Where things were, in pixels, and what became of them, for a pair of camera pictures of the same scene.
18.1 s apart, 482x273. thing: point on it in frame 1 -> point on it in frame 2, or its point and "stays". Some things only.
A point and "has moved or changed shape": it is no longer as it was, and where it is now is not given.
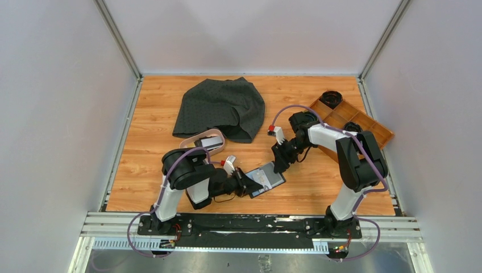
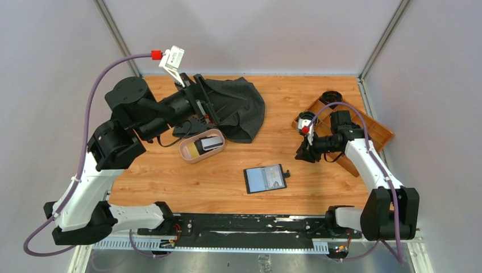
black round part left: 308,116 stays
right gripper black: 282,158 -> 304,154
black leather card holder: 266,177 has moved or changed shape
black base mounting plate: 248,230 stays
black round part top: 331,98 stays
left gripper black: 250,185 -> 214,107
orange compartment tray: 346,113 stays
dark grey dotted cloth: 235,107 stays
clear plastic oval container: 189,143 stays
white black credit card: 260,177 -> 274,178
